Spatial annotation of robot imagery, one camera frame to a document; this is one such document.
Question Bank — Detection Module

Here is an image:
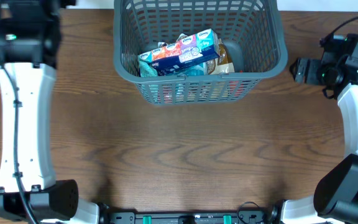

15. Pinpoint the Kleenex tissue multipack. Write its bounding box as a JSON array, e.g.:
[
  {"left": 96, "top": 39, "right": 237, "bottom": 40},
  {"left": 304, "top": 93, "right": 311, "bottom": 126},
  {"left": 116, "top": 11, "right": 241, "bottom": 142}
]
[{"left": 138, "top": 29, "right": 219, "bottom": 76}]

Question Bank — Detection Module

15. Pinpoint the brown white grain bag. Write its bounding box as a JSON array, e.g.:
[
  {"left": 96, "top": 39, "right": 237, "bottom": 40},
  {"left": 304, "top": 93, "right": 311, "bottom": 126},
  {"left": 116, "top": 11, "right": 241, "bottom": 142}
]
[
  {"left": 206, "top": 58, "right": 217, "bottom": 75},
  {"left": 211, "top": 39, "right": 235, "bottom": 75}
]

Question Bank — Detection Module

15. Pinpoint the orange spaghetti packet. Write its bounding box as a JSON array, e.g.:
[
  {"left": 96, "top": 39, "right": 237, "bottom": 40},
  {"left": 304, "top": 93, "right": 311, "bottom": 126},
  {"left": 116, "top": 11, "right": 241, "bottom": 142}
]
[{"left": 137, "top": 80, "right": 259, "bottom": 105}]

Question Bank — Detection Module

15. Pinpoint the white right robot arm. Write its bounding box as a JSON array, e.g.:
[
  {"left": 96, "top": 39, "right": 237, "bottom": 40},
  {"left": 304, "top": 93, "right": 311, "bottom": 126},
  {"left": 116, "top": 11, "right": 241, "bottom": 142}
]
[{"left": 274, "top": 55, "right": 358, "bottom": 223}]

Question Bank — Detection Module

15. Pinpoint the teal white pouch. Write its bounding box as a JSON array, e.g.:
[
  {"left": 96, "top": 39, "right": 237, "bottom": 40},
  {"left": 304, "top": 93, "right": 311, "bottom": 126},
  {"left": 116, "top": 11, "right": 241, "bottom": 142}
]
[{"left": 179, "top": 62, "right": 208, "bottom": 77}]

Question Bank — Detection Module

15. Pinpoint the teal white packet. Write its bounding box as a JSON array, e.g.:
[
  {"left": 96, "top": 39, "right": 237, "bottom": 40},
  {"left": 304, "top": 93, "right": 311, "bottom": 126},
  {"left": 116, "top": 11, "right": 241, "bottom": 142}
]
[{"left": 139, "top": 61, "right": 158, "bottom": 78}]

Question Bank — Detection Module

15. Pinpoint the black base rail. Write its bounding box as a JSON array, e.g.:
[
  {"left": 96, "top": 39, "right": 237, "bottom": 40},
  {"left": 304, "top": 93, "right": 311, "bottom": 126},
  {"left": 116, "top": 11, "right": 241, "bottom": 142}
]
[{"left": 99, "top": 202, "right": 281, "bottom": 224}]

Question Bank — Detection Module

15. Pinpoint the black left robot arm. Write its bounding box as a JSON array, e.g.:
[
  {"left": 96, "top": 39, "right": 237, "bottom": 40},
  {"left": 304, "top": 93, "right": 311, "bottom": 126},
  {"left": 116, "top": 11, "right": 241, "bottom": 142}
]
[{"left": 0, "top": 0, "right": 101, "bottom": 223}]

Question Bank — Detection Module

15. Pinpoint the grey plastic mesh basket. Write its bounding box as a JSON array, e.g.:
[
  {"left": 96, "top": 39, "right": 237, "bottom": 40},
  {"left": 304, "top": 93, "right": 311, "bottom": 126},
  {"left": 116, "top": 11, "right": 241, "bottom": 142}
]
[{"left": 113, "top": 0, "right": 289, "bottom": 106}]

